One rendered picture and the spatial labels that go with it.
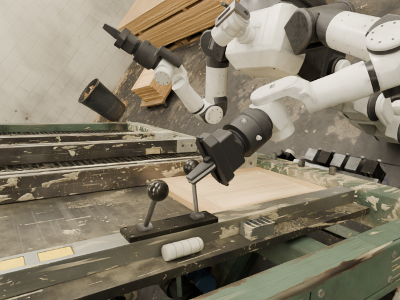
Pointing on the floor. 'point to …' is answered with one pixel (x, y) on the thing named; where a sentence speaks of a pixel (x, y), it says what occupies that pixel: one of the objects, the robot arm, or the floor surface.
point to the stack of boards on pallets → (171, 20)
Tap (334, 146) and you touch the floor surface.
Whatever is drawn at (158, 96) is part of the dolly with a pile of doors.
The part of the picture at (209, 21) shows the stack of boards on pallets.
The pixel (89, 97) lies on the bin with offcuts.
